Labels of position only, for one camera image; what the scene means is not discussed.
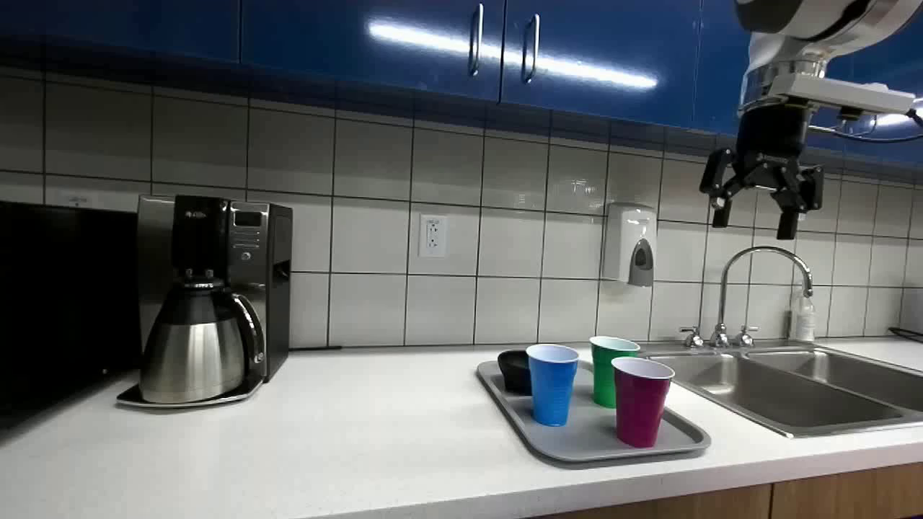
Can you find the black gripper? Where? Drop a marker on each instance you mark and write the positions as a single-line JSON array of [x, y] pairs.
[[769, 134]]

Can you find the green plastic cup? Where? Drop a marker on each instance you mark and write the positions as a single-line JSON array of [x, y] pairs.
[[603, 379]]

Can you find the magenta plastic cup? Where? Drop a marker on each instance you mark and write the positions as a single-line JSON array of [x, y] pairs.
[[641, 408]]

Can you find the blue plastic cup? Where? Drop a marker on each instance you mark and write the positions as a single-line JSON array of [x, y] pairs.
[[551, 389]]

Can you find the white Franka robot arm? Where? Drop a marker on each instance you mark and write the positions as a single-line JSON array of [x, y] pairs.
[[846, 16]]

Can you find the grey plastic tray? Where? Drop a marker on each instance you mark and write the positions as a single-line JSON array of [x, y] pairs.
[[592, 435]]

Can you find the chrome gooseneck faucet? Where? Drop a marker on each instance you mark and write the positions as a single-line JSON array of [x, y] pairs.
[[760, 248]]

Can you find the clear plastic soap bottle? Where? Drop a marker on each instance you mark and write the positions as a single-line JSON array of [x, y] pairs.
[[804, 320]]

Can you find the blue glossy cabinet door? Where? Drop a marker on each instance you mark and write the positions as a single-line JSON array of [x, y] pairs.
[[722, 59], [896, 68], [306, 47], [117, 24], [615, 39]]

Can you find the stainless steel double sink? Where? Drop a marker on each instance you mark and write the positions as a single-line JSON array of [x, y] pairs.
[[789, 404]]

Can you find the black bowl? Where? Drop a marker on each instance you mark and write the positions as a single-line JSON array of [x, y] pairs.
[[514, 373]]

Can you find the wooden lower cabinet front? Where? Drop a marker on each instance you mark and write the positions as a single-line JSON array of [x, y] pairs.
[[846, 490], [672, 506]]

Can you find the black silver coffee maker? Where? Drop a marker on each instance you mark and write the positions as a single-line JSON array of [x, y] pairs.
[[256, 261]]

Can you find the stainless steel coffee carafe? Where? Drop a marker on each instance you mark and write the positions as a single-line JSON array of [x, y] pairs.
[[191, 350]]

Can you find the black microwave oven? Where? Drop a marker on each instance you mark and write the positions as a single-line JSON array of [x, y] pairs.
[[61, 307]]

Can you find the white wall soap dispenser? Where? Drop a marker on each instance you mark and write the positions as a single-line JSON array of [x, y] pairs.
[[625, 241]]

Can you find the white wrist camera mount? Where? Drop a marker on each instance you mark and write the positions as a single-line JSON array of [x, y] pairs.
[[846, 96]]

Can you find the white wall power outlet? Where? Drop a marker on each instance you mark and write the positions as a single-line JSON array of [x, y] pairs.
[[433, 235]]

